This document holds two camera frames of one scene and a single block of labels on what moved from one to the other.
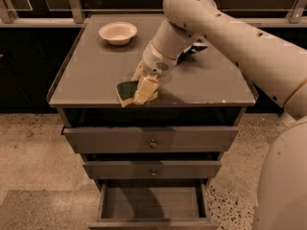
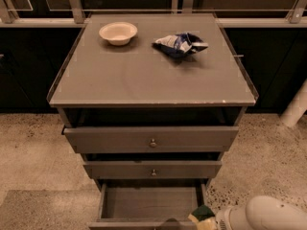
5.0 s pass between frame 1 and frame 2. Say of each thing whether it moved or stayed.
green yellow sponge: moved
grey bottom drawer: stayed
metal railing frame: stayed
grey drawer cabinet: stayed
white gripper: moved
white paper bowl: stayed
